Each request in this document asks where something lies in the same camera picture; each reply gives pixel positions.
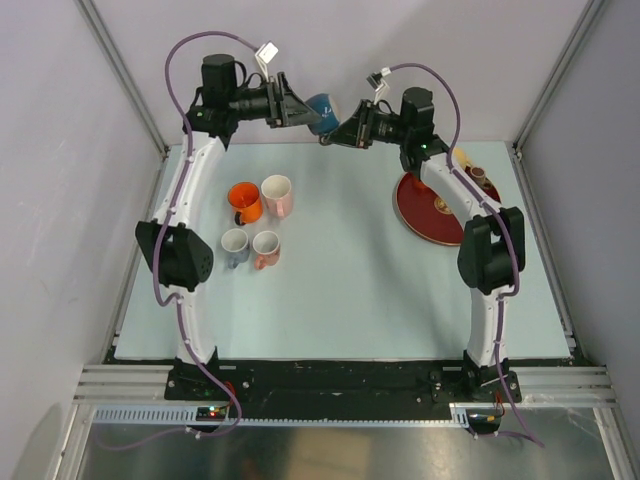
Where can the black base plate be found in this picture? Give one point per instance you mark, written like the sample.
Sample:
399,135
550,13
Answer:
341,390

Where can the red round tray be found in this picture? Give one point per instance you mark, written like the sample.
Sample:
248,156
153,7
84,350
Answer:
426,214

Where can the blue mug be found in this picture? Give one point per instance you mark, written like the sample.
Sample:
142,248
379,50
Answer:
326,107

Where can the pink mug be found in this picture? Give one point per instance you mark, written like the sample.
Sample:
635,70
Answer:
267,247

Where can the right aluminium frame post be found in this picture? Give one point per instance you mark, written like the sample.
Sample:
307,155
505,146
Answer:
580,32

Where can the brown mug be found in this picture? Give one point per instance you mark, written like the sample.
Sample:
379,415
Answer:
478,174

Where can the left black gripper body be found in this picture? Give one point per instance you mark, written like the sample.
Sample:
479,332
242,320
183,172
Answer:
259,104

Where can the yellow mug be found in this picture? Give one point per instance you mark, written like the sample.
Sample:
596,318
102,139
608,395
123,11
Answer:
462,158

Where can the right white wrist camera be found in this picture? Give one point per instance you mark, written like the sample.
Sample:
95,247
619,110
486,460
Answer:
377,81

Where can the left aluminium frame post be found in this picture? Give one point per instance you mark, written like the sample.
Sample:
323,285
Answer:
113,56

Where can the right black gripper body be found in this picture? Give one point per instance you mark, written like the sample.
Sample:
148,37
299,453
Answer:
380,127

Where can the orange mug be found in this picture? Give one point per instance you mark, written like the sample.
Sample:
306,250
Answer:
245,200

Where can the aluminium frame post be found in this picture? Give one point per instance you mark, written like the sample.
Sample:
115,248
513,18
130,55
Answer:
580,32
113,56

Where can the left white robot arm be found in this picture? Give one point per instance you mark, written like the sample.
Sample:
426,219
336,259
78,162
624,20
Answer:
179,259

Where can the aluminium rail bar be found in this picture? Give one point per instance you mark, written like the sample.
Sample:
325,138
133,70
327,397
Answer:
566,386

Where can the grey mug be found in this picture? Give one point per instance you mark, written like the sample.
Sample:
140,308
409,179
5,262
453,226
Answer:
235,242

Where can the pale pink cup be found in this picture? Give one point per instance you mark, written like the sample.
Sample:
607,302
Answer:
277,193

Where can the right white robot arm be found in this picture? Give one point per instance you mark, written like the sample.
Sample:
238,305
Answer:
492,251

